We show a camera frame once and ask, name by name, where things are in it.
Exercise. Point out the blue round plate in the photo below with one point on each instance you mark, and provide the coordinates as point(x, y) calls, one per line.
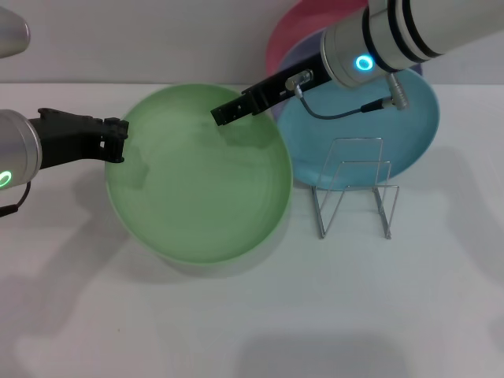
point(393, 130)

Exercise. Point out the pink round plate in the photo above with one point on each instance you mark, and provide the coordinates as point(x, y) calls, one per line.
point(295, 23)

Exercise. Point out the purple round plate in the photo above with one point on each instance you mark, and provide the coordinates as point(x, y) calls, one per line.
point(303, 51)

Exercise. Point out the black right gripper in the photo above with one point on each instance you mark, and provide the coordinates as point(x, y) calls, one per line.
point(275, 88)

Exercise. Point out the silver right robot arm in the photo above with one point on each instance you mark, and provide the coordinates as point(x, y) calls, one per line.
point(405, 35)

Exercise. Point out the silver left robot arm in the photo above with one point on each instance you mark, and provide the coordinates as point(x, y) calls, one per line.
point(19, 145)

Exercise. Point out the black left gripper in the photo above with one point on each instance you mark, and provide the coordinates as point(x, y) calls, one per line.
point(67, 136)

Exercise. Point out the green round plate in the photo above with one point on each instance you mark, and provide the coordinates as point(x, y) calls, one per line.
point(201, 185)

